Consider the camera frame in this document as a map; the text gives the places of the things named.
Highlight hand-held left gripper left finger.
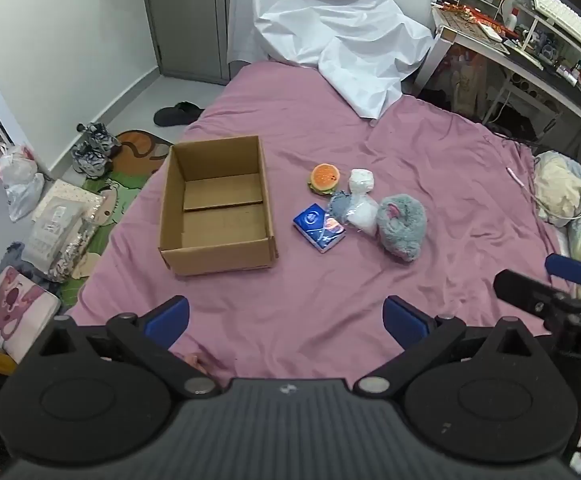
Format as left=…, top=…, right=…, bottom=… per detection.
left=35, top=296, right=220, bottom=401

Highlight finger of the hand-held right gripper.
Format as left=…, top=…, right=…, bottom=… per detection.
left=493, top=269, right=573, bottom=323
left=545, top=254, right=581, bottom=301

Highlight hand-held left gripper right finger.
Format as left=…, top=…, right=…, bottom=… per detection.
left=354, top=296, right=551, bottom=401

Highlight brown cardboard box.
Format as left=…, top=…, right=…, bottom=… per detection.
left=159, top=135, right=278, bottom=277

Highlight blue denim cloth piece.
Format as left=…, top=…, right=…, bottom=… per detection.
left=329, top=191, right=355, bottom=225

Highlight grey plush toy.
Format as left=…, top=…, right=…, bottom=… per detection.
left=376, top=193, right=427, bottom=262

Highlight clear bag of white stuffing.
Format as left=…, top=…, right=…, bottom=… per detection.
left=345, top=194, right=380, bottom=237

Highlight blue tissue packet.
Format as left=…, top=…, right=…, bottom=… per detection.
left=293, top=203, right=347, bottom=252

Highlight clear plastic packaged goods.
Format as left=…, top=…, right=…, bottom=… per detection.
left=23, top=179, right=107, bottom=282

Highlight green cartoon floor rug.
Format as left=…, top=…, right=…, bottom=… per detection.
left=60, top=130, right=172, bottom=306

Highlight pink cartoon cushion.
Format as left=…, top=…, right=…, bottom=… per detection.
left=0, top=266, right=62, bottom=362

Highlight burger plush toy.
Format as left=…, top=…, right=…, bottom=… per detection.
left=310, top=163, right=342, bottom=196

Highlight white plastic bag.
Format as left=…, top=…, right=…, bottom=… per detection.
left=0, top=146, right=45, bottom=222

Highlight black slipper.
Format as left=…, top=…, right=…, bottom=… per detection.
left=154, top=101, right=205, bottom=127

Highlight brown paper bag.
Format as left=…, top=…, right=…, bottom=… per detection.
left=451, top=55, right=489, bottom=121

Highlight clear desk riser shelf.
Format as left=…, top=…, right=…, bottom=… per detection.
left=513, top=2, right=581, bottom=95

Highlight pink bed sheet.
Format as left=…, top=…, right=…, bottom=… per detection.
left=65, top=60, right=573, bottom=386

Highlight white keyboard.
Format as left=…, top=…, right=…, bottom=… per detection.
left=529, top=0, right=581, bottom=62

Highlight desk with white legs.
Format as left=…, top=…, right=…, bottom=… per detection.
left=413, top=4, right=581, bottom=171

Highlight white crumpled sheet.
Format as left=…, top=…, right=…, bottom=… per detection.
left=228, top=0, right=433, bottom=120

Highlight grey door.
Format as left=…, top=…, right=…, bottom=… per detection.
left=140, top=0, right=232, bottom=86

